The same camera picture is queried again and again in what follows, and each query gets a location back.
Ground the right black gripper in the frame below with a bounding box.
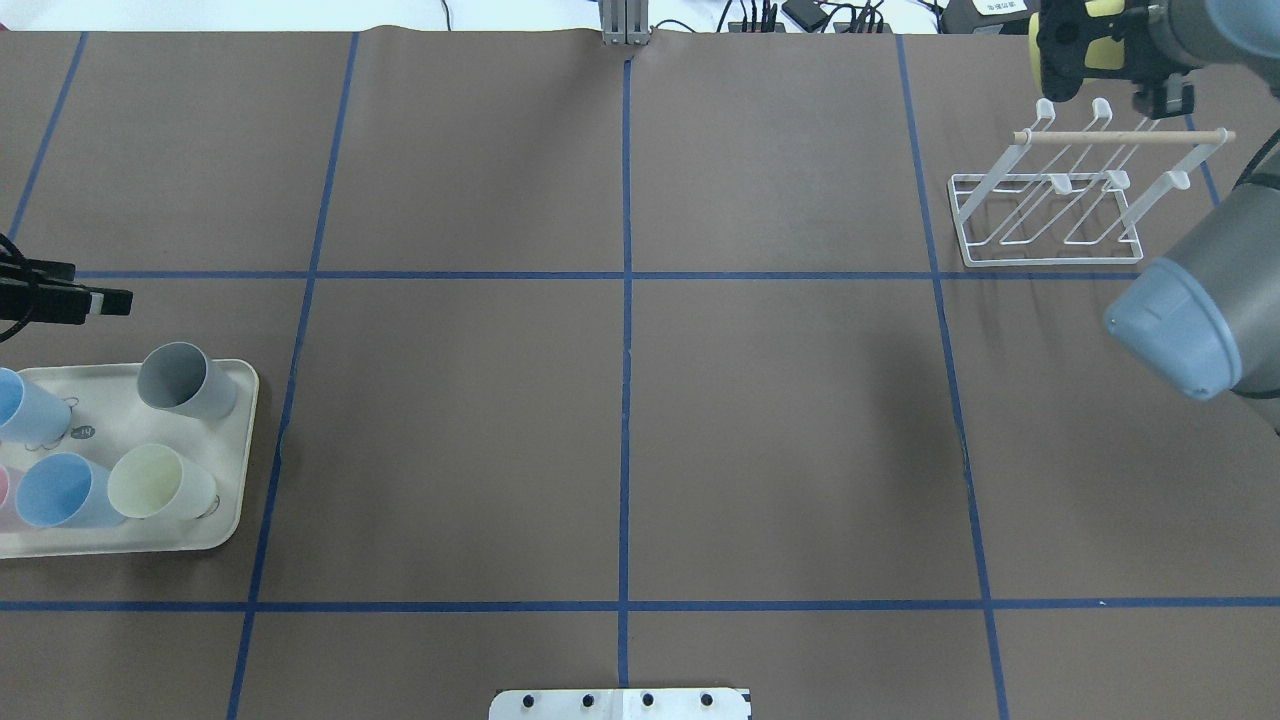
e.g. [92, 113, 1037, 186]
[1028, 1, 1197, 120]

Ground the yellow plastic cup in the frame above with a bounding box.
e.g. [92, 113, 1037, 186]
[1034, 1, 1126, 78]

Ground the grey plastic cup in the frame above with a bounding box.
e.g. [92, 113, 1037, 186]
[136, 342, 237, 421]

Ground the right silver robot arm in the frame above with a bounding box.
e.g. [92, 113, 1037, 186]
[1029, 1, 1279, 425]

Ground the far light blue cup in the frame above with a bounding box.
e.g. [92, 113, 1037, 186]
[1, 368, 72, 445]

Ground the light blue cup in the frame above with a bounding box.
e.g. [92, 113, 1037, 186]
[15, 452, 125, 529]
[1, 368, 72, 445]

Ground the near light blue cup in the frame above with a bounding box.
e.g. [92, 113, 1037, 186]
[15, 452, 125, 529]

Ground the white plastic cup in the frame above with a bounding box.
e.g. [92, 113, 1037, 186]
[108, 443, 220, 521]

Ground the cream plastic tray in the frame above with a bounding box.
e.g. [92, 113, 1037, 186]
[0, 357, 261, 559]

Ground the black box with label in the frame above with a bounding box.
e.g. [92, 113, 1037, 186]
[938, 0, 1041, 36]

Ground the black power adapter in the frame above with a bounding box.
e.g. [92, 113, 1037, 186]
[781, 0, 829, 33]

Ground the white wire cup rack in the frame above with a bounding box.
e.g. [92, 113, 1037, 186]
[947, 97, 1236, 269]

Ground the aluminium frame post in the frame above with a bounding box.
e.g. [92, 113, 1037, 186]
[596, 0, 652, 47]

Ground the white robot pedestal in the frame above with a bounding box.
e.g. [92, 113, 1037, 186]
[488, 687, 753, 719]

